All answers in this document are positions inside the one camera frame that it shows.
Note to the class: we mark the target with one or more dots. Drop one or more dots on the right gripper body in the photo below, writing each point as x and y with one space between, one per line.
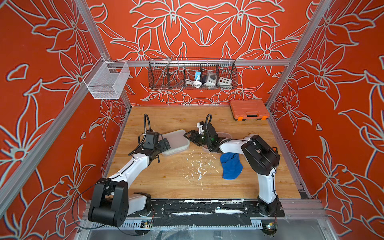
200 140

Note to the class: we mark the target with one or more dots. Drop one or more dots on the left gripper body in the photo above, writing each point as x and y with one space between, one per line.
160 146

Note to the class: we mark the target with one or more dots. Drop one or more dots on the clear lunch box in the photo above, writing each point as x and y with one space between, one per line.
221 135

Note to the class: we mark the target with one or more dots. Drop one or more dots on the blue cloth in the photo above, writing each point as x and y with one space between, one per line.
231 165

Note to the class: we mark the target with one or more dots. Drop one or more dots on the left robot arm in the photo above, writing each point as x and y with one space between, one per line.
111 202

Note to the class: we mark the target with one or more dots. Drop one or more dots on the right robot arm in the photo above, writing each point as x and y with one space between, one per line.
262 158

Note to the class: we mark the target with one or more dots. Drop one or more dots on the orange tool case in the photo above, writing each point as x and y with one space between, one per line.
249 110

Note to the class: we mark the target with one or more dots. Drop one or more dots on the white button box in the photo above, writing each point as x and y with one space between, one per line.
225 82

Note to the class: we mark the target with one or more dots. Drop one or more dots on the white power adapter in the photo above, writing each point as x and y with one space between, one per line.
210 80

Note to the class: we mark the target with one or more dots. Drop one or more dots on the blue white small box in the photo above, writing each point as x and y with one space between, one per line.
197 76

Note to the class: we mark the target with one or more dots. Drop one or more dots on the clear acrylic box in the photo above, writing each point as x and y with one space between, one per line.
106 80

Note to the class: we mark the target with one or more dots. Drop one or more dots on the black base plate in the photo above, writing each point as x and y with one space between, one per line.
203 214

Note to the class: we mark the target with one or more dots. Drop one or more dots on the black wire basket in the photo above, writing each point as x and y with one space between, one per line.
179 73

